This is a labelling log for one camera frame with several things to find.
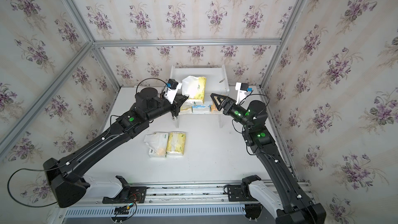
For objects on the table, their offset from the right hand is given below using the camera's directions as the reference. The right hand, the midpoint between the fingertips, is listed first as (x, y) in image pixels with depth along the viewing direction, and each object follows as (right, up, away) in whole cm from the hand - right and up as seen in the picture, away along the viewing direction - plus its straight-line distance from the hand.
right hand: (216, 98), depth 64 cm
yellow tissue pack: (-20, -25, +22) cm, 39 cm away
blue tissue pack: (-6, -6, +18) cm, 20 cm away
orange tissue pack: (+1, -5, +20) cm, 21 cm away
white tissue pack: (-31, -25, +23) cm, 46 cm away
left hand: (-12, +1, +3) cm, 12 cm away
